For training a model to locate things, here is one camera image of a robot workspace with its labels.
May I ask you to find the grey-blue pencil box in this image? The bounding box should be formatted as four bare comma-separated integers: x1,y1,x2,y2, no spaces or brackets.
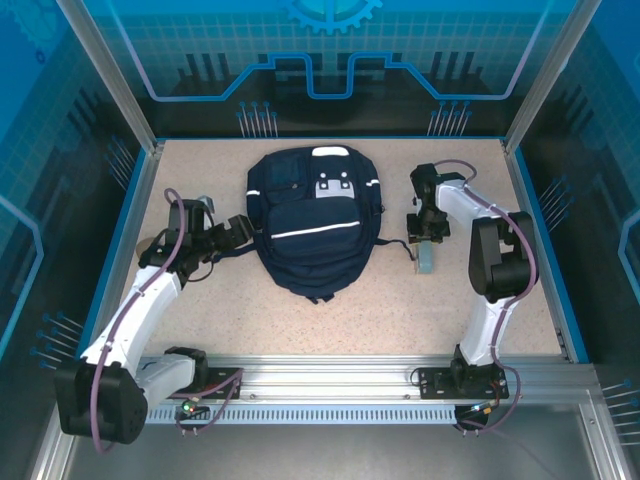
412,242,436,277

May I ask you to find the navy blue backpack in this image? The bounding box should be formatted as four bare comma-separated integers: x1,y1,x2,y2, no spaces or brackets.
245,144,416,305

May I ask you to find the blue table edge strip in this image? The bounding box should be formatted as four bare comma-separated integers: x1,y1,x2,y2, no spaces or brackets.
73,148,151,364
514,148,591,364

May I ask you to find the blue printed side panel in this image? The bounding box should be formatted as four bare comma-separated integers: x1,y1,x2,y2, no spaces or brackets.
0,0,151,371
509,0,640,401

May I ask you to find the blue printed panel with gear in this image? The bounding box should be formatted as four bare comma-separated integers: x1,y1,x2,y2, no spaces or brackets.
82,0,576,139

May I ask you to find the steel sheet shelf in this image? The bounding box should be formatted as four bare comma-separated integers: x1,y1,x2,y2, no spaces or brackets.
29,399,636,480

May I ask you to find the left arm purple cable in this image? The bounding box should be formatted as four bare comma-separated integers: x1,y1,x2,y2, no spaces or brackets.
92,187,246,454

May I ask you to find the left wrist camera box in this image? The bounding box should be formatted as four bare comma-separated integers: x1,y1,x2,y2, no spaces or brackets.
167,194,217,236

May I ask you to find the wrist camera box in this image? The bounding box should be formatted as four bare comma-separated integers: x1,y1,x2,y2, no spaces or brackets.
409,162,464,189
167,194,217,236

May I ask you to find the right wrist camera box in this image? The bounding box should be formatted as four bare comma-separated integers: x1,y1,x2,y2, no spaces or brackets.
409,162,464,189

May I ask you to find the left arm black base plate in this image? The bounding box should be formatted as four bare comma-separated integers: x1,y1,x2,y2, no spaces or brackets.
152,367,244,400

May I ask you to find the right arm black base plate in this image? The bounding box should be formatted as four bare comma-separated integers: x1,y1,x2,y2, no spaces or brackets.
417,367,510,400

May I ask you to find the aluminium frame rail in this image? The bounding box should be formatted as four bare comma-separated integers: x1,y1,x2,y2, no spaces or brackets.
64,353,599,407

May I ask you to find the slotted grey cable duct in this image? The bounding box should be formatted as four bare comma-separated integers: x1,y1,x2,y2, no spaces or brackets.
78,405,459,426

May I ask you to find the aluminium frame post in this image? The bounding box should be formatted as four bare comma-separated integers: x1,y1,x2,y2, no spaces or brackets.
55,0,166,154
502,0,604,154

